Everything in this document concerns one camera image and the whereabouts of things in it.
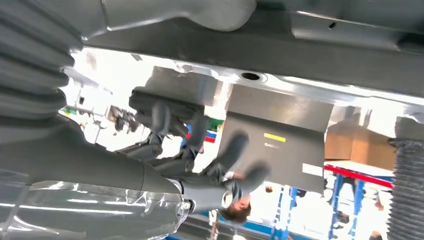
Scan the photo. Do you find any steel workbench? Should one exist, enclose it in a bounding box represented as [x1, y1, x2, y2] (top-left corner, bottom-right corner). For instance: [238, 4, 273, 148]
[130, 52, 424, 140]

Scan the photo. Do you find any blue steel shelf rack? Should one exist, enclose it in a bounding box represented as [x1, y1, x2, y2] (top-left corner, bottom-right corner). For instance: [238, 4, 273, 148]
[269, 173, 395, 240]

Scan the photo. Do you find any black boxy device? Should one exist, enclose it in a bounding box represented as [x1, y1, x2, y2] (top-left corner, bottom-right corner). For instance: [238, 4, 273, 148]
[129, 86, 208, 124]

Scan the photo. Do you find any person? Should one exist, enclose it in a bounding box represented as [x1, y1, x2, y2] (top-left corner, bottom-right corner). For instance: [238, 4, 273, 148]
[218, 170, 254, 224]

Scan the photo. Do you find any red steel beam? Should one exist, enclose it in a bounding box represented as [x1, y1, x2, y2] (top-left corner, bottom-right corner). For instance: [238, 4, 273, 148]
[324, 164, 395, 190]

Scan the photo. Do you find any brown cardboard box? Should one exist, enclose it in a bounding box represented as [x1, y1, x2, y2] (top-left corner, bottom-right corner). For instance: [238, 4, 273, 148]
[324, 119, 397, 171]

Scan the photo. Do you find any grey corrugated hose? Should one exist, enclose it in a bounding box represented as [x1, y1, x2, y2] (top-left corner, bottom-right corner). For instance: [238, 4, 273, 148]
[386, 117, 424, 240]

